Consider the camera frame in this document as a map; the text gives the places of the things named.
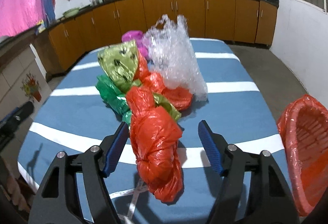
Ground dark green plastic bag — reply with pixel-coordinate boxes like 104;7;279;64
96;75;132;125

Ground large orange plastic bag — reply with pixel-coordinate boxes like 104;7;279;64
126;86;183;203

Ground clear bubble wrap sheet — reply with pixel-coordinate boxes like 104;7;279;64
144;14;208;101

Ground red trash basket with liner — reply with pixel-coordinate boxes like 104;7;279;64
277;95;327;217

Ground lower wooden kitchen cabinets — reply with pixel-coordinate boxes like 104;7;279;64
33;0;280;79

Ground flower sticker cabinet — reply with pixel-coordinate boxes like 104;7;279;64
0;44;52;118

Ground blue white striped tablecloth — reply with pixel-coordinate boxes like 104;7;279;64
18;38;288;223

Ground pink blue hanging blanket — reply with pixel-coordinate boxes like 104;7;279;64
1;0;56;36

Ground yellow-green paw print bag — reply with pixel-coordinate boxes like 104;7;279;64
97;40;181;121

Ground green basin on counter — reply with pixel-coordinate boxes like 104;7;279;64
63;8;80;18

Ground small orange plastic bag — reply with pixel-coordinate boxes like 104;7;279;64
133;51;193;111

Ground magenta plastic bag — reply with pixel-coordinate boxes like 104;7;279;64
121;30;149;60

